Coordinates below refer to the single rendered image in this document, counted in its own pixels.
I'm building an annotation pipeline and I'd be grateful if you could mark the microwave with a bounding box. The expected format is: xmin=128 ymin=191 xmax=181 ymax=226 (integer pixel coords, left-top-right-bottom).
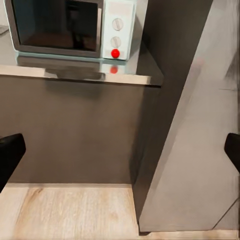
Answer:
xmin=4 ymin=0 xmax=137 ymax=62

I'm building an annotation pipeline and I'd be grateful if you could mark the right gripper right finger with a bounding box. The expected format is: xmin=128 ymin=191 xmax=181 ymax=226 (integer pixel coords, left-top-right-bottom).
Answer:
xmin=224 ymin=132 xmax=240 ymax=172

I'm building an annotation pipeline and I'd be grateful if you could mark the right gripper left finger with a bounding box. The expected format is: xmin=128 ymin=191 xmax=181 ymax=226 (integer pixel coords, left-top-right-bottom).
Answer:
xmin=0 ymin=133 xmax=26 ymax=193

